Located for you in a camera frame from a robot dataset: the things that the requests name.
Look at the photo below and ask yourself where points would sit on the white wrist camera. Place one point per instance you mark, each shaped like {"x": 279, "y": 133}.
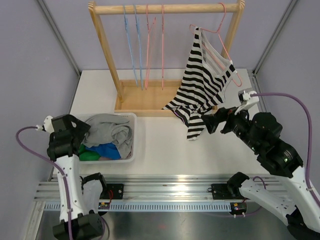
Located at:
{"x": 47, "y": 125}
{"x": 248, "y": 99}

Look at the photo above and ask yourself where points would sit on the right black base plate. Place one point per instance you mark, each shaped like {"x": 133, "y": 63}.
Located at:
{"x": 219, "y": 191}

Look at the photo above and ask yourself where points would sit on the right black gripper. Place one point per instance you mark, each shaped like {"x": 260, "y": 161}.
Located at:
{"x": 212, "y": 120}

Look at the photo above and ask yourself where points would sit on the green tank top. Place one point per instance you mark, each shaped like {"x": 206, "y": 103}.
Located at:
{"x": 87, "y": 155}

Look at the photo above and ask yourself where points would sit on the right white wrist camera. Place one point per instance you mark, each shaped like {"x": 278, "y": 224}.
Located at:
{"x": 248, "y": 99}

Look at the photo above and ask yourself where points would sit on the white slotted cable duct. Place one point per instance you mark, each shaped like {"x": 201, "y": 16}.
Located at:
{"x": 121, "y": 206}

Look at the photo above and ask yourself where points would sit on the black white striped tank top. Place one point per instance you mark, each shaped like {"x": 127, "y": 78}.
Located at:
{"x": 204, "y": 82}

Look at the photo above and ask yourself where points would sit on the light blue wire hanger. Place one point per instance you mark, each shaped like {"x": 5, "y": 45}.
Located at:
{"x": 129, "y": 45}

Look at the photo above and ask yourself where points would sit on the blue tank top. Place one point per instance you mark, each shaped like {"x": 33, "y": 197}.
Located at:
{"x": 107, "y": 150}

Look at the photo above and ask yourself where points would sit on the grey tank top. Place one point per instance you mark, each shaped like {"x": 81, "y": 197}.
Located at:
{"x": 109, "y": 128}

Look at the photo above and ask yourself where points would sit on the mauve tank top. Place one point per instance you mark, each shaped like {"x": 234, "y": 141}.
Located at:
{"x": 130, "y": 154}

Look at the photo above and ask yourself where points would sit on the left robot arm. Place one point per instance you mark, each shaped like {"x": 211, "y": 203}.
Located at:
{"x": 79, "y": 218}

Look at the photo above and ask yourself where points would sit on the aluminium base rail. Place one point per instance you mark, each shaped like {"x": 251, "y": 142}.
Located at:
{"x": 161, "y": 188}

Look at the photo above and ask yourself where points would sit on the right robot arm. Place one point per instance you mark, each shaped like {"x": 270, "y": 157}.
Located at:
{"x": 262, "y": 135}

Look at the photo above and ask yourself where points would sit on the pink hanger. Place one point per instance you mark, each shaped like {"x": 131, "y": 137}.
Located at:
{"x": 232, "y": 28}
{"x": 162, "y": 45}
{"x": 150, "y": 29}

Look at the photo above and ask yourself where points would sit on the wooden clothes rack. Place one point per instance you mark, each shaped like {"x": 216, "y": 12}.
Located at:
{"x": 129, "y": 97}

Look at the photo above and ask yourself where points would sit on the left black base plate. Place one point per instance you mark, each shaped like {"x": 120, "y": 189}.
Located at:
{"x": 113, "y": 190}

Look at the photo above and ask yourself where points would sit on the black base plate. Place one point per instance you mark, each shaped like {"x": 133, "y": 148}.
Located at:
{"x": 219, "y": 191}
{"x": 113, "y": 190}

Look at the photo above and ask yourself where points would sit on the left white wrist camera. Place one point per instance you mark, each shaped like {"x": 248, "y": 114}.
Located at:
{"x": 47, "y": 125}

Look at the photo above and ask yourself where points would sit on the white plastic basket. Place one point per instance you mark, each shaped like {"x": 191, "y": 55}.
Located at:
{"x": 133, "y": 123}

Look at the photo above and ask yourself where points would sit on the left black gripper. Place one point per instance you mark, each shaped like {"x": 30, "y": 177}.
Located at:
{"x": 81, "y": 128}

